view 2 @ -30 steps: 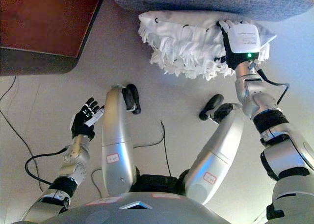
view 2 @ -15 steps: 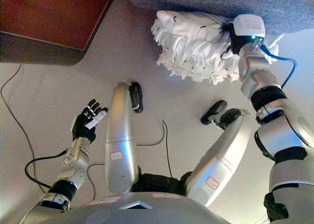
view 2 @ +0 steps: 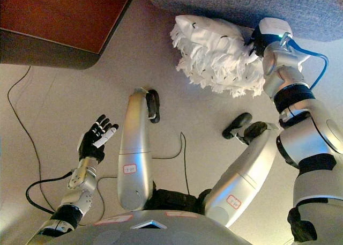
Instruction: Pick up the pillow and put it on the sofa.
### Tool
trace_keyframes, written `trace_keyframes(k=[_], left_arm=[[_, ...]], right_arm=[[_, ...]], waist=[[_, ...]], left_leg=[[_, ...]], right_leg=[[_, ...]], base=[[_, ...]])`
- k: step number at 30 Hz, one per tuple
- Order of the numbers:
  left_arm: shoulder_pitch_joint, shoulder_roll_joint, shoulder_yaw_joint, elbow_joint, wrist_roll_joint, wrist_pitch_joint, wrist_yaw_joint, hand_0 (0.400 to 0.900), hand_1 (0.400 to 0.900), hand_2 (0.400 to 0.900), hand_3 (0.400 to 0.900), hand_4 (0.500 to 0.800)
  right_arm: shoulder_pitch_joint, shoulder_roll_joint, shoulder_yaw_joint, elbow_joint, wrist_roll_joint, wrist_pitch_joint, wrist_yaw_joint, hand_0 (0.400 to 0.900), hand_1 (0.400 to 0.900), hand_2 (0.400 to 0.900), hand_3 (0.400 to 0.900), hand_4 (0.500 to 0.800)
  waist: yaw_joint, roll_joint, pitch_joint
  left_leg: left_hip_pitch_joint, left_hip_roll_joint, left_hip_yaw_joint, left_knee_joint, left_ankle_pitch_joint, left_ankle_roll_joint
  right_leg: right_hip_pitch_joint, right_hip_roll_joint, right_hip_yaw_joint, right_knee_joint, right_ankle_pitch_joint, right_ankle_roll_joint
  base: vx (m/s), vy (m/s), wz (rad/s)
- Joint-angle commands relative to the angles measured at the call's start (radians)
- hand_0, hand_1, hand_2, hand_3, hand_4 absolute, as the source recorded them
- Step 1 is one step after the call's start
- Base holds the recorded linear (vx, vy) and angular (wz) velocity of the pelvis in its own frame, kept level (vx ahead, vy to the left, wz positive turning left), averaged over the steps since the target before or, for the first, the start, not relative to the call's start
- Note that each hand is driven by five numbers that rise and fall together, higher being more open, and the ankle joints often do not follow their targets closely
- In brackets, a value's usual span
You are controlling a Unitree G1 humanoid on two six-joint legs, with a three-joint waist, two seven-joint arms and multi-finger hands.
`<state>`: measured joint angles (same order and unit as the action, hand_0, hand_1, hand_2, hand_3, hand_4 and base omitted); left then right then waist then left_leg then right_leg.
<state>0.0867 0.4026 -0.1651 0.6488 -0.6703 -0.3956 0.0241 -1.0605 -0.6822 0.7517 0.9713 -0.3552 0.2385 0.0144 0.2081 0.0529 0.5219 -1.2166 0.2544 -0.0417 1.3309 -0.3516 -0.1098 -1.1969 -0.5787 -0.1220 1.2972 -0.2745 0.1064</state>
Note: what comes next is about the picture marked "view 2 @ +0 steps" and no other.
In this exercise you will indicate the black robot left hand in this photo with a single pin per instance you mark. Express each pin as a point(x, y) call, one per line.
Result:
point(92, 143)

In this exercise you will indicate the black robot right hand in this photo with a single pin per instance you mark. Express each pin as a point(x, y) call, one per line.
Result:
point(273, 28)

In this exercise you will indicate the white fringed pillow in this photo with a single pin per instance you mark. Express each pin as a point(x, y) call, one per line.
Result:
point(219, 60)

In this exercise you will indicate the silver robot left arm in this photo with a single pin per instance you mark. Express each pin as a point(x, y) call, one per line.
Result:
point(80, 183)

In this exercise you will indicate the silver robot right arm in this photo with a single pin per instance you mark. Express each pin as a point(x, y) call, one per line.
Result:
point(308, 137)

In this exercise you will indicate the gray fabric armchair sofa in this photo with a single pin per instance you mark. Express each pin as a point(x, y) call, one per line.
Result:
point(241, 3)

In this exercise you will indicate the silver robot left leg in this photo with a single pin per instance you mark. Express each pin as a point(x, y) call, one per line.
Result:
point(134, 148)

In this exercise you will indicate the silver robot leg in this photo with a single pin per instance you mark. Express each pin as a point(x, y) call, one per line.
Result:
point(241, 180)
point(134, 148)

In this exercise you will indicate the black robot left foot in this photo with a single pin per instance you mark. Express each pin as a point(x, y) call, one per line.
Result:
point(154, 105)

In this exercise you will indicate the black robot foot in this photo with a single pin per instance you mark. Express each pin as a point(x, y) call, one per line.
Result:
point(154, 105)
point(238, 123)

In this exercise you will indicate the black robot right foot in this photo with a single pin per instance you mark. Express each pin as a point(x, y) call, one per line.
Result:
point(238, 123)

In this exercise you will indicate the silver robot torso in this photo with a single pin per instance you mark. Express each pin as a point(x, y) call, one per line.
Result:
point(160, 231)

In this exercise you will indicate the brown wooden desk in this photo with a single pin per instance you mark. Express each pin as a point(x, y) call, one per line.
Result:
point(59, 14)

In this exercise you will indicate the silver robot right leg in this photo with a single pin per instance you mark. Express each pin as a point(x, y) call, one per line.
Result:
point(241, 180)

